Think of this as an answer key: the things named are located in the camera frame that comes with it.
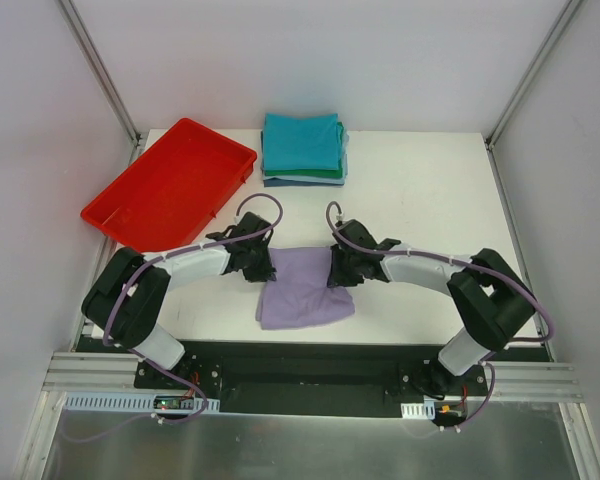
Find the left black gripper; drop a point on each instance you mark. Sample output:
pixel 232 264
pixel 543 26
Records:
pixel 259 262

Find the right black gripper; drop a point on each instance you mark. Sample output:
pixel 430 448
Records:
pixel 343 267

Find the purple t shirt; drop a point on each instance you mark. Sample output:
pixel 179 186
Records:
pixel 299 297

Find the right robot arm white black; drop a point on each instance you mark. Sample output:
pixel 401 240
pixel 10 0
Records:
pixel 491 302

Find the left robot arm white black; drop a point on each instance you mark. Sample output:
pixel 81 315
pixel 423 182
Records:
pixel 126 299

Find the dark blue folded t shirt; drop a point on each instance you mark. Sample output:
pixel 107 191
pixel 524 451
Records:
pixel 272 182

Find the green folded t shirt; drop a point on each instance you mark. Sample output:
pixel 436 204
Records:
pixel 325 173

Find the red plastic bin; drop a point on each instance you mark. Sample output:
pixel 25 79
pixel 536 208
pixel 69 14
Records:
pixel 169 194

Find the teal folded t shirt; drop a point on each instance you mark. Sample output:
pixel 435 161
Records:
pixel 309 143

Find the light blue folded t shirt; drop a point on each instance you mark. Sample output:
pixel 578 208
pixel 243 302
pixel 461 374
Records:
pixel 305 178

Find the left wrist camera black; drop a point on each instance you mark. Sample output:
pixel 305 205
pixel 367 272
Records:
pixel 249 229

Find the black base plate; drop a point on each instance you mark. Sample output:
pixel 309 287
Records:
pixel 329 380

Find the right white cable duct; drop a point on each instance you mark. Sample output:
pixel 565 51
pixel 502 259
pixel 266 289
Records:
pixel 418 411

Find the white cable duct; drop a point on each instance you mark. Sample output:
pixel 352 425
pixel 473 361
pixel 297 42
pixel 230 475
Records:
pixel 139 403
pixel 418 411

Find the left white cable duct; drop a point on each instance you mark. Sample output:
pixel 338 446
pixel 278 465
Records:
pixel 139 403

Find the aluminium front rail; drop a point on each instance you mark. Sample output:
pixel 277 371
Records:
pixel 91 372

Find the left aluminium frame post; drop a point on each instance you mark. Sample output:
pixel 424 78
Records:
pixel 83 38

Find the aluminium frame post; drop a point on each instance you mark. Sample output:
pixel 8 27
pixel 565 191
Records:
pixel 83 38
pixel 550 42

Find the right aluminium frame post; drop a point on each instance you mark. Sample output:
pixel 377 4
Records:
pixel 550 42

